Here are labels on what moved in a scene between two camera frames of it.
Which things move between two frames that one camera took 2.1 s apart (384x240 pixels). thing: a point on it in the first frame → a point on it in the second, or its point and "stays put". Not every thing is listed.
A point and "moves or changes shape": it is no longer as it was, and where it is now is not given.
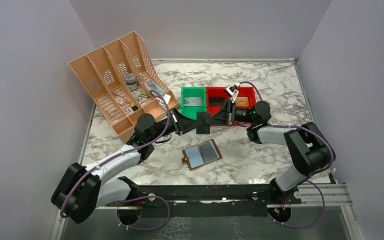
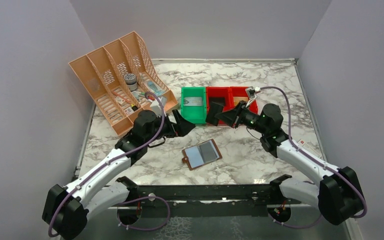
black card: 202,116 moves or changes shape
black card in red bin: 216,101 stays put
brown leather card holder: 201,154 stays put
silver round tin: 130,79 stays put
